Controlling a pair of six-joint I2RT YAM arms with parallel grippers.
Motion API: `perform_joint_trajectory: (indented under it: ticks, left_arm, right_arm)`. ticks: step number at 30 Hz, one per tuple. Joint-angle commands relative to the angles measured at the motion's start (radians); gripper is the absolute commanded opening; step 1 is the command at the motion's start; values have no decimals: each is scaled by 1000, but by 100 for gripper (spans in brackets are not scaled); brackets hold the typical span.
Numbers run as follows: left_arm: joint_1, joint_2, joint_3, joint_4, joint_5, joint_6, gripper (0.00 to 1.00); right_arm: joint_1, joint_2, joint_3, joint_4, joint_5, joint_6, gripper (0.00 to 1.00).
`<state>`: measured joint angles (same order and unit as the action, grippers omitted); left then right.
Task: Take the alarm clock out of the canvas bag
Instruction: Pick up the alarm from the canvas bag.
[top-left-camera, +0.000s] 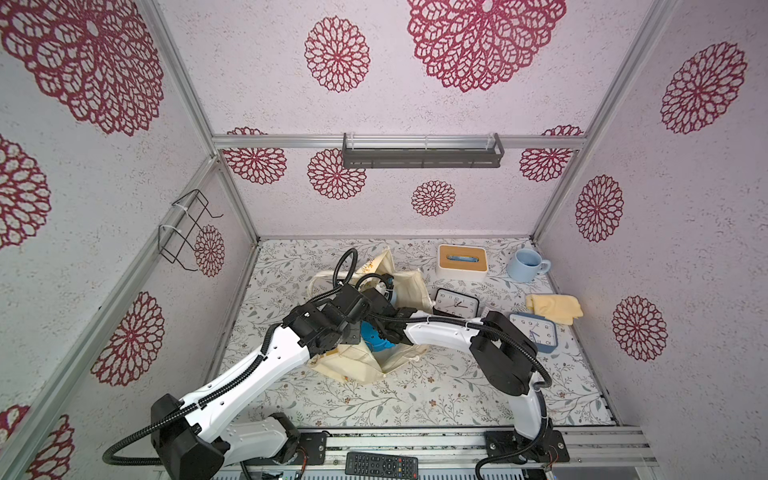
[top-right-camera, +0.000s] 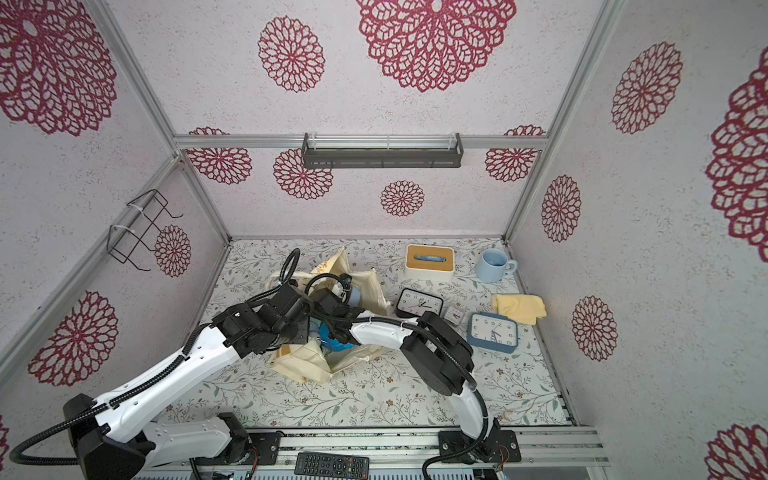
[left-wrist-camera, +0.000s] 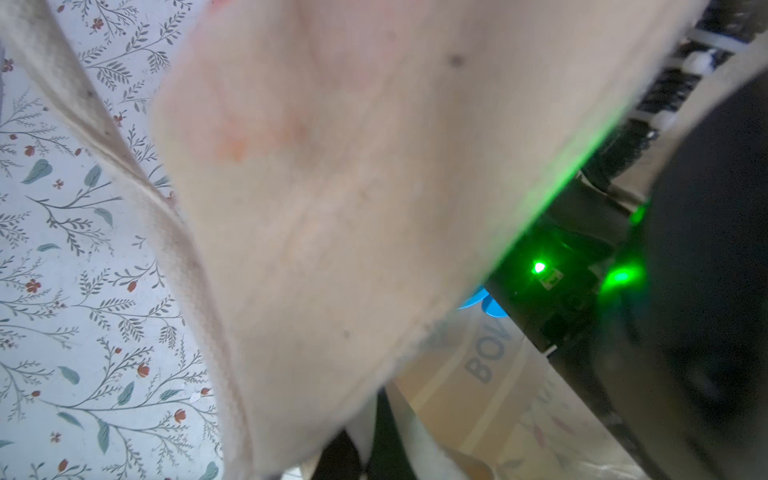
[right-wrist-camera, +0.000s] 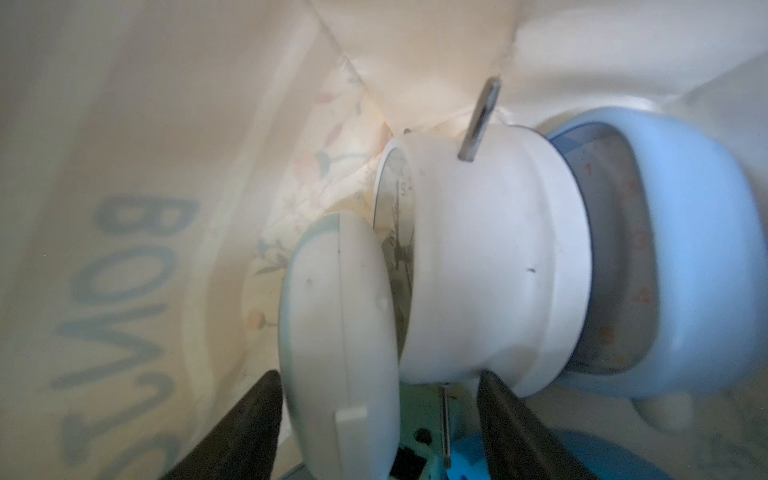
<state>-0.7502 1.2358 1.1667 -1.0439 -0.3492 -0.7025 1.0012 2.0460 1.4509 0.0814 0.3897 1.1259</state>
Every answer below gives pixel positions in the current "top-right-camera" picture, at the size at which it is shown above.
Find black wire wall rack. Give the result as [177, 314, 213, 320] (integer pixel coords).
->
[105, 189, 183, 272]

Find black square alarm clock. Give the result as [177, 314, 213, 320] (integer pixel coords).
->
[395, 288, 444, 318]

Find black remote control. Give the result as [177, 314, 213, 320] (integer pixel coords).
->
[294, 451, 370, 480]

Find aluminium front rail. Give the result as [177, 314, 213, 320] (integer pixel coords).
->
[133, 424, 610, 478]

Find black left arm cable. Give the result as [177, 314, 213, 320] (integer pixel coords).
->
[8, 248, 302, 466]

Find yellow cloth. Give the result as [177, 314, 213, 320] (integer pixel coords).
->
[491, 294, 547, 325]

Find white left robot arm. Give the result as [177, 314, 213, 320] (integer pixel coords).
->
[68, 284, 311, 479]

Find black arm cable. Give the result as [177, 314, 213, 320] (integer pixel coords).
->
[8, 248, 302, 466]
[304, 272, 490, 480]

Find small clear alarm clock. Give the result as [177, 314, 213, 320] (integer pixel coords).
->
[443, 305, 466, 327]

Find white wooden-top tissue box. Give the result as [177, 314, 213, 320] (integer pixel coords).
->
[404, 244, 455, 283]

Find cream floral canvas bag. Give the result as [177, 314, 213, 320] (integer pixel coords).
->
[269, 247, 390, 384]

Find blue round alarm clock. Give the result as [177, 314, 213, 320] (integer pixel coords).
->
[318, 324, 355, 354]

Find white round alarm clock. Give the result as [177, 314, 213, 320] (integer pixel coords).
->
[346, 286, 362, 307]

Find light blue mug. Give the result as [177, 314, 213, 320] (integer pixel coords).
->
[475, 248, 518, 283]

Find black wall shelf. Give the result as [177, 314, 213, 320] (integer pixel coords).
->
[300, 133, 465, 170]

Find blue square alarm clock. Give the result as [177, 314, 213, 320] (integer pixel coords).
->
[467, 312, 519, 354]

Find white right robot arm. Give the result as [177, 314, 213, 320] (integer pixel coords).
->
[310, 288, 491, 442]

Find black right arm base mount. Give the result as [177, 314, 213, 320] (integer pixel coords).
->
[438, 418, 522, 464]

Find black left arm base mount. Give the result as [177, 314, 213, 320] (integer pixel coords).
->
[195, 413, 284, 466]

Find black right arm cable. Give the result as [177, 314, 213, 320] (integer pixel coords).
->
[304, 272, 490, 480]

